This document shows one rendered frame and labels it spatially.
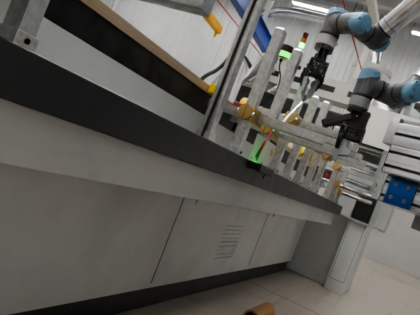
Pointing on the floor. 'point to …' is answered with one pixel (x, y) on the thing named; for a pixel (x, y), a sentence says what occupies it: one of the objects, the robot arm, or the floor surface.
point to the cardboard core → (266, 308)
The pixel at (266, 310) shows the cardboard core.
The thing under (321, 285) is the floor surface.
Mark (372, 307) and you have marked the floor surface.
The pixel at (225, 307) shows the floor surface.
